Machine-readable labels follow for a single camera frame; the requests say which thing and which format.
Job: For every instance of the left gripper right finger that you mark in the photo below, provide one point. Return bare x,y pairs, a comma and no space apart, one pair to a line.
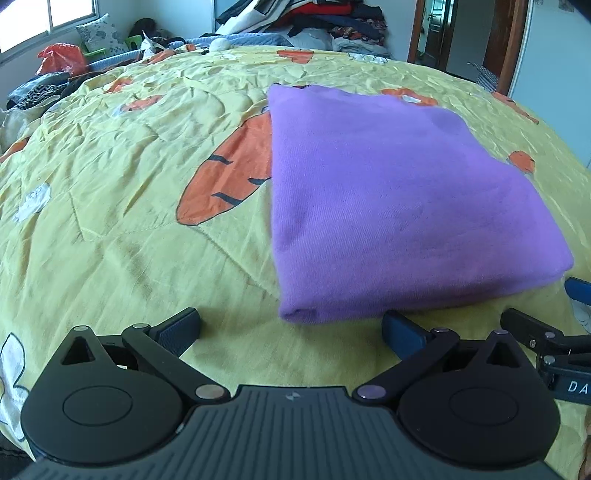
420,352

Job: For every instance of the wooden door frame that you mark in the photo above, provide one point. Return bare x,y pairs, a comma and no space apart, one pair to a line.
447,35

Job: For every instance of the black white patterned cloth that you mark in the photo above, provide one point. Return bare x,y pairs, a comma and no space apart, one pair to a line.
40,88

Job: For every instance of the white plastic bag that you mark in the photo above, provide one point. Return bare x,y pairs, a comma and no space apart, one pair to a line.
17,124

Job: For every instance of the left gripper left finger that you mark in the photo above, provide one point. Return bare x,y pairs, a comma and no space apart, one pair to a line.
157,350

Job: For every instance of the orange plastic bag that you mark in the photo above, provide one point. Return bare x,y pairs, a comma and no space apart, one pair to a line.
62,57

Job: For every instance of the window with metal frame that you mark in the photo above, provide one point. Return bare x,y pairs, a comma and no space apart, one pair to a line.
27,23

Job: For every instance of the blue quilted blanket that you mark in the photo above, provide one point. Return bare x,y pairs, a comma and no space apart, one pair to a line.
203,42

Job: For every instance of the white wardrobe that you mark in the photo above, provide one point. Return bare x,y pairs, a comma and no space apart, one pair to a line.
552,77

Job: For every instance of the checkered basket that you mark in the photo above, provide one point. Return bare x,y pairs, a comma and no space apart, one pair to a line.
485,78

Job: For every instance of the purple sweater red trim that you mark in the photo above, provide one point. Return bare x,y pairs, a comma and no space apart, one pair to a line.
379,204

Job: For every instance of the patterned white pillow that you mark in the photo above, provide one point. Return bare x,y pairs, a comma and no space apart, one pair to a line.
98,33

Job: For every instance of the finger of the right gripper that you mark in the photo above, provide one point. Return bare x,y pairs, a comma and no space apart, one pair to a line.
541,338
578,290

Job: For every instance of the white plush toy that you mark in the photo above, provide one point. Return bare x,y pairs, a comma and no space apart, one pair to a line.
219,44

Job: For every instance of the pile of assorted clothes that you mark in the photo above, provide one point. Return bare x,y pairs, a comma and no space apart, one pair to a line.
341,26

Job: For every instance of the green plastic stool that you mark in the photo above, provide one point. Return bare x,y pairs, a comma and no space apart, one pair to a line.
129,44

